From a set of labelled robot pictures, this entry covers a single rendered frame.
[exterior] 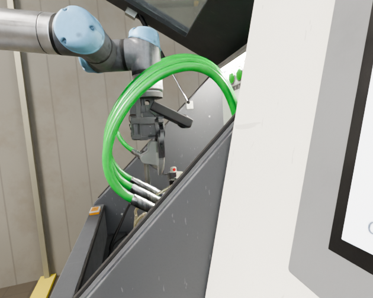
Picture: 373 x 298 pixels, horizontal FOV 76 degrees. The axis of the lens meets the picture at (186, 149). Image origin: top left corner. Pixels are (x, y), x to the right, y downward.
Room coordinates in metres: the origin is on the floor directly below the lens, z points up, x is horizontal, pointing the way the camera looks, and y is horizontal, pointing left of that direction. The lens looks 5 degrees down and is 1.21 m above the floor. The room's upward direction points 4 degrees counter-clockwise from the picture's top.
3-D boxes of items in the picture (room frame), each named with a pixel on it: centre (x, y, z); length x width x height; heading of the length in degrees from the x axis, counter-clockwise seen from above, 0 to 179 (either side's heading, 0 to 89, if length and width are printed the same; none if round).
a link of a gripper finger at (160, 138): (0.60, 0.07, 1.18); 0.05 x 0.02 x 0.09; 13
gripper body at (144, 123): (0.62, 0.09, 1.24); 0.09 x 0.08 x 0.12; 103
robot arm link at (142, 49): (0.62, 0.09, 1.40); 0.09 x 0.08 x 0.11; 91
